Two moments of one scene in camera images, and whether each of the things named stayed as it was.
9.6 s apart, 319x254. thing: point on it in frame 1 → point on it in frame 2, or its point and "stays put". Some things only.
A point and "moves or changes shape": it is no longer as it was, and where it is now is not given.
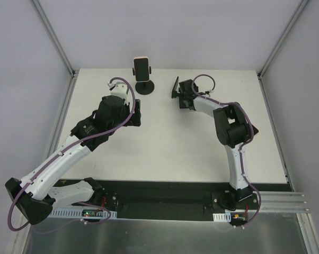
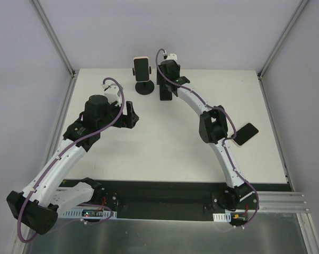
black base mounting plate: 165,201 stays put
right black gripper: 181,93 → 165,86
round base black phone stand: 145,87 stays put
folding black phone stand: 174,93 moves or changes shape
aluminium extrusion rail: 282,202 stays put
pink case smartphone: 141,68 stays put
